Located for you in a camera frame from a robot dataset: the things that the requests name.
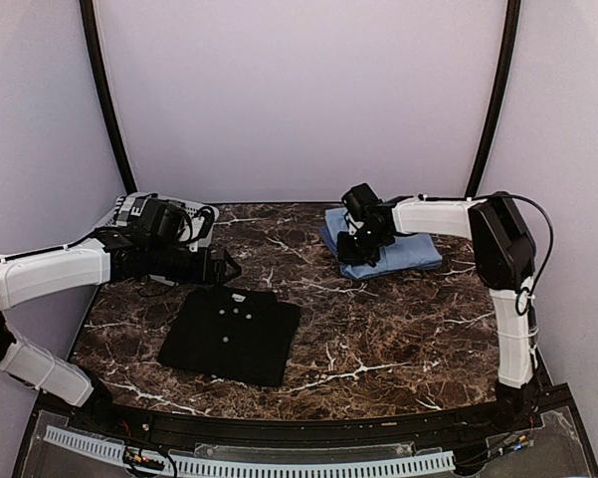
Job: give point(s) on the light blue shirt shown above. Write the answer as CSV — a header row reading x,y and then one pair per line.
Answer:
x,y
416,252

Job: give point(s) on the white slotted cable duct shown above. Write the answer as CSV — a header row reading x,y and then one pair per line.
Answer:
x,y
398,460

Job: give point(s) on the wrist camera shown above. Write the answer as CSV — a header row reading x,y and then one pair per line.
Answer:
x,y
163,223
362,204

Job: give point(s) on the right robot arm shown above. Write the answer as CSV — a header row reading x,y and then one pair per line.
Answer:
x,y
504,252

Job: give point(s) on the left black frame post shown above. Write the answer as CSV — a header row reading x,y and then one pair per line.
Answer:
x,y
107,108

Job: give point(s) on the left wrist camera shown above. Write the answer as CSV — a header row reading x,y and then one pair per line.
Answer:
x,y
163,223

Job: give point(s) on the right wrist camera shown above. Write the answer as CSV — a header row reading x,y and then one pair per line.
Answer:
x,y
362,204

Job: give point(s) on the grey plastic basket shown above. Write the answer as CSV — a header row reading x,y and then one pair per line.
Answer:
x,y
116,242

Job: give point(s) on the black front rail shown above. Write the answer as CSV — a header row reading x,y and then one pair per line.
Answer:
x,y
461,427

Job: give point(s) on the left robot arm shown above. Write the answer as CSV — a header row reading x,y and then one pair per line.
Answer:
x,y
107,255

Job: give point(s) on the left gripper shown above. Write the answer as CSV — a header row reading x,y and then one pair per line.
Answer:
x,y
203,270

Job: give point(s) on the black long sleeve shirt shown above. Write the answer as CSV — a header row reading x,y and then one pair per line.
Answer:
x,y
231,333

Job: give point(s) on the black white checkered shirt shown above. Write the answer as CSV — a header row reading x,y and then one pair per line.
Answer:
x,y
128,208

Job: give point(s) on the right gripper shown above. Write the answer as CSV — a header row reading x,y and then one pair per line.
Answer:
x,y
345,256

